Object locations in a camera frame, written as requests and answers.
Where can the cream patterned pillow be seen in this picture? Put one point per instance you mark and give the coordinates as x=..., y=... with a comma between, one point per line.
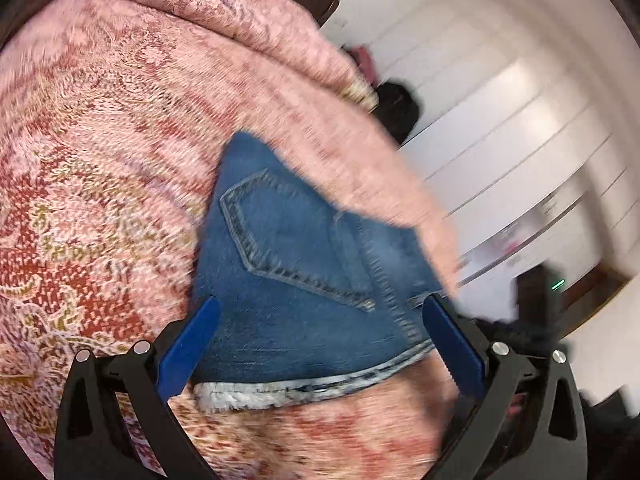
x=362, y=94

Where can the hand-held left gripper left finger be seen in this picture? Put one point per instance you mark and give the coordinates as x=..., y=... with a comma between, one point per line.
x=187, y=347

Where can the black backpack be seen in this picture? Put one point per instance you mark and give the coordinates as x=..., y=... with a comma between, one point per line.
x=400, y=110

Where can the white wardrobe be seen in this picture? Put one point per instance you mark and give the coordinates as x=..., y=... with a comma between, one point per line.
x=500, y=110

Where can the pink floral quilt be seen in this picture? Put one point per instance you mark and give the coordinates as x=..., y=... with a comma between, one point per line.
x=240, y=5

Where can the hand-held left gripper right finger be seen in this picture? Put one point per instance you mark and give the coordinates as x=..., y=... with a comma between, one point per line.
x=452, y=347

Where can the blue denim pants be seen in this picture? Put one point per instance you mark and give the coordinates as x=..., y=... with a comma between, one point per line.
x=300, y=285

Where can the white open shelf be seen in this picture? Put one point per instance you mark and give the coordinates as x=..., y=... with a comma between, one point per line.
x=520, y=242

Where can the bed with pink floral sheet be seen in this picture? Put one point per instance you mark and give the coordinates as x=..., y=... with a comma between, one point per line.
x=100, y=185

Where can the pile of pink clothes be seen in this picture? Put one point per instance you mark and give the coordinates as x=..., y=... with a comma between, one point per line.
x=365, y=57

